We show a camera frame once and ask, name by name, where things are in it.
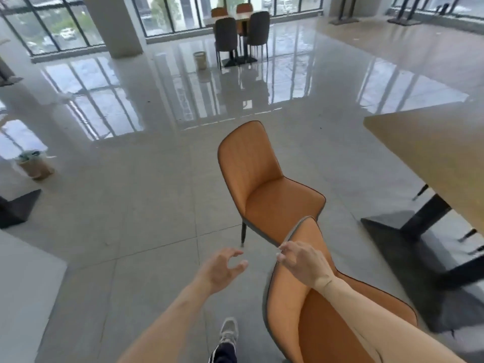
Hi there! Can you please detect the person's left hand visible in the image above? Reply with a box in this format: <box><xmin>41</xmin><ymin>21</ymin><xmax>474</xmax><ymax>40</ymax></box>
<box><xmin>200</xmin><ymin>248</ymin><xmax>249</xmax><ymax>295</ymax></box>

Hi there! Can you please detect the person's right hand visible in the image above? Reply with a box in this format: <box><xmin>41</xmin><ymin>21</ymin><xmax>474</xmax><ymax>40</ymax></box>
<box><xmin>276</xmin><ymin>241</ymin><xmax>336</xmax><ymax>290</ymax></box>

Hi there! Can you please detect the orange leather chair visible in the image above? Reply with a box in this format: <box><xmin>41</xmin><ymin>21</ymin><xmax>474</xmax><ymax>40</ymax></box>
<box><xmin>262</xmin><ymin>216</ymin><xmax>418</xmax><ymax>363</ymax></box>
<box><xmin>217</xmin><ymin>120</ymin><xmax>326</xmax><ymax>248</ymax></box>

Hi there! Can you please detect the person's right forearm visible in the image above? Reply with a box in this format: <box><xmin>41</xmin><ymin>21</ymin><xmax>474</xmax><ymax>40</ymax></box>
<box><xmin>312</xmin><ymin>274</ymin><xmax>468</xmax><ymax>363</ymax></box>

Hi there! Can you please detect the person's left forearm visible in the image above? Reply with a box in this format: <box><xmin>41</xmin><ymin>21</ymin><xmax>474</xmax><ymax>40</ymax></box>
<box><xmin>117</xmin><ymin>267</ymin><xmax>218</xmax><ymax>363</ymax></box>

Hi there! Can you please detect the grey sneaker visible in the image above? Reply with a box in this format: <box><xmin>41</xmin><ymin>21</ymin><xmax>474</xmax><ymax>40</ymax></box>
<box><xmin>219</xmin><ymin>317</ymin><xmax>239</xmax><ymax>354</ymax></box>

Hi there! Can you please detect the dark trouser leg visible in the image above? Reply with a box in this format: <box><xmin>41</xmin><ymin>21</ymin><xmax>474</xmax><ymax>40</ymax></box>
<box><xmin>207</xmin><ymin>343</ymin><xmax>238</xmax><ymax>363</ymax></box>

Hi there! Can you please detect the wooden table with black base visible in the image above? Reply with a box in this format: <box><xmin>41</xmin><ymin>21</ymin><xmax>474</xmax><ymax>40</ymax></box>
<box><xmin>361</xmin><ymin>101</ymin><xmax>484</xmax><ymax>333</ymax></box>

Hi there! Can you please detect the small wooden dining table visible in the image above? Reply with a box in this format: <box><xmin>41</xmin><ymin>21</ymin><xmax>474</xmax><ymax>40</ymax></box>
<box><xmin>204</xmin><ymin>11</ymin><xmax>262</xmax><ymax>68</ymax></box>

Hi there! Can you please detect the white table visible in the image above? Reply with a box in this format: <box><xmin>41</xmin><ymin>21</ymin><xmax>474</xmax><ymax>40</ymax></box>
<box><xmin>0</xmin><ymin>230</ymin><xmax>68</xmax><ymax>363</ymax></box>

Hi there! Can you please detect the dark grey dining chair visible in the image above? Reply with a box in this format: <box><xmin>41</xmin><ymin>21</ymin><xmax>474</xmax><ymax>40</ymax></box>
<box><xmin>246</xmin><ymin>11</ymin><xmax>270</xmax><ymax>61</ymax></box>
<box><xmin>214</xmin><ymin>17</ymin><xmax>239</xmax><ymax>69</ymax></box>

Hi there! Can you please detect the black table base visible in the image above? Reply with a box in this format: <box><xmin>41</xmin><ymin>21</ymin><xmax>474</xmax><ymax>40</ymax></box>
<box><xmin>328</xmin><ymin>0</ymin><xmax>360</xmax><ymax>25</ymax></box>
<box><xmin>0</xmin><ymin>189</ymin><xmax>42</xmax><ymax>229</ymax></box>
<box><xmin>387</xmin><ymin>0</ymin><xmax>422</xmax><ymax>26</ymax></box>
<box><xmin>0</xmin><ymin>56</ymin><xmax>24</xmax><ymax>87</ymax></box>

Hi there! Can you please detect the dark framed glass window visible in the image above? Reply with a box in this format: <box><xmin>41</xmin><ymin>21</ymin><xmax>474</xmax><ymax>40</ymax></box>
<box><xmin>0</xmin><ymin>0</ymin><xmax>105</xmax><ymax>55</ymax></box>
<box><xmin>393</xmin><ymin>0</ymin><xmax>484</xmax><ymax>20</ymax></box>
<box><xmin>132</xmin><ymin>0</ymin><xmax>326</xmax><ymax>37</ymax></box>

